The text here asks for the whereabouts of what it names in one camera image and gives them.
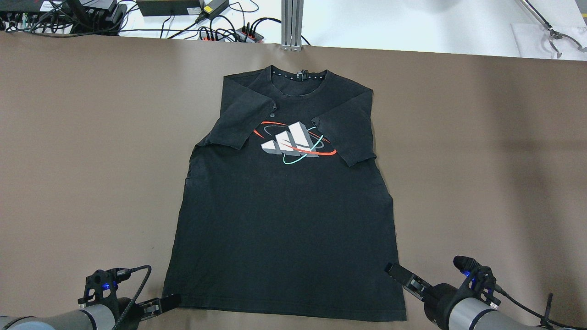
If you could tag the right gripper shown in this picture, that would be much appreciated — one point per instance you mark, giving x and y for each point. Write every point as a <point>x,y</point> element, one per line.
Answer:
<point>439,301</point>

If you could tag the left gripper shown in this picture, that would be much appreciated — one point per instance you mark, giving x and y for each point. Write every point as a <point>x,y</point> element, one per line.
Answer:
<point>124,308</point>

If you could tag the black printed t-shirt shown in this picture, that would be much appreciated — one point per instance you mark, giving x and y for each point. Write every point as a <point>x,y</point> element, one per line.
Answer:
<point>284,209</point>

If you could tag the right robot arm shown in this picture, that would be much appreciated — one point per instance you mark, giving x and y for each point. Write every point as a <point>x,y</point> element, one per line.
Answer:
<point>472,306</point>

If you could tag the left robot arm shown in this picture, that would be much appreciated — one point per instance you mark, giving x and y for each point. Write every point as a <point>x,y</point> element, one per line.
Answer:
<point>96,317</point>

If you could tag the metal reacher grabber tool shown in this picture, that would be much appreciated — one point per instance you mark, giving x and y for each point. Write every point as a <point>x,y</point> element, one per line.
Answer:
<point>553,35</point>

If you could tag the orange power strip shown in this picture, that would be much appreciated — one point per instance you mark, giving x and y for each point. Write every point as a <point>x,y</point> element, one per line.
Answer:
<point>239,36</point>

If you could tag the black power adapter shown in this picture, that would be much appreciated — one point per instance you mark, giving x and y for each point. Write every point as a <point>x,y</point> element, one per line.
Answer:
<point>214,8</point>

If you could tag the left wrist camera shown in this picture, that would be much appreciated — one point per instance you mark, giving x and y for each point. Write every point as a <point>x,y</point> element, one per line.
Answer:
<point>101,286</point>

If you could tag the aluminium frame post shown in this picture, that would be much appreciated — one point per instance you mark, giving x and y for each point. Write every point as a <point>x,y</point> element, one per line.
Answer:
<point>291,24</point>

